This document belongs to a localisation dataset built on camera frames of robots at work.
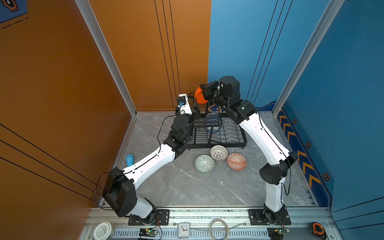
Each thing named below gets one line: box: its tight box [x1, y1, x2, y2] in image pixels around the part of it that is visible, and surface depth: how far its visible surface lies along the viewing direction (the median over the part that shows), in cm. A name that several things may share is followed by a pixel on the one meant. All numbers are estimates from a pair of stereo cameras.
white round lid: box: [93, 221, 113, 240], surface depth 66 cm
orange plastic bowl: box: [194, 85, 209, 104], surface depth 70 cm
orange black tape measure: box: [309, 222, 327, 240], surface depth 69 cm
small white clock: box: [177, 222, 191, 239], surface depth 70 cm
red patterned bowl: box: [227, 152, 247, 172], surface depth 93 cm
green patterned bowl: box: [195, 154, 215, 174], surface depth 91 cm
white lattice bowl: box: [210, 145, 228, 162], surface depth 96 cm
